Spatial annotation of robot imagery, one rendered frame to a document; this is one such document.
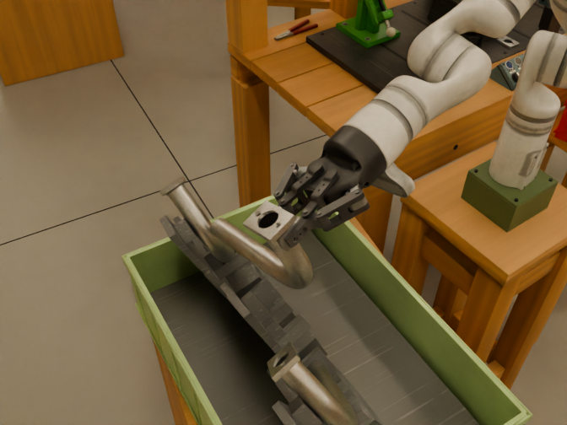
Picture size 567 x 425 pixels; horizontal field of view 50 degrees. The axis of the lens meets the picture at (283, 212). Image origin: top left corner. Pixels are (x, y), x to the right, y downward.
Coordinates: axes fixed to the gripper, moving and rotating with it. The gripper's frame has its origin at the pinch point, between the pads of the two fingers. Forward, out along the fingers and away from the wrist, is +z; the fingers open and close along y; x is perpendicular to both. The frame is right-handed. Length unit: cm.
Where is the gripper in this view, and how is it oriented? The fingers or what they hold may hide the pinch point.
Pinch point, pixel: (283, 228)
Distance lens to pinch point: 70.4
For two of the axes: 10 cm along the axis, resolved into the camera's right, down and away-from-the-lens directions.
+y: 5.9, 3.1, -7.4
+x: 4.2, 6.6, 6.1
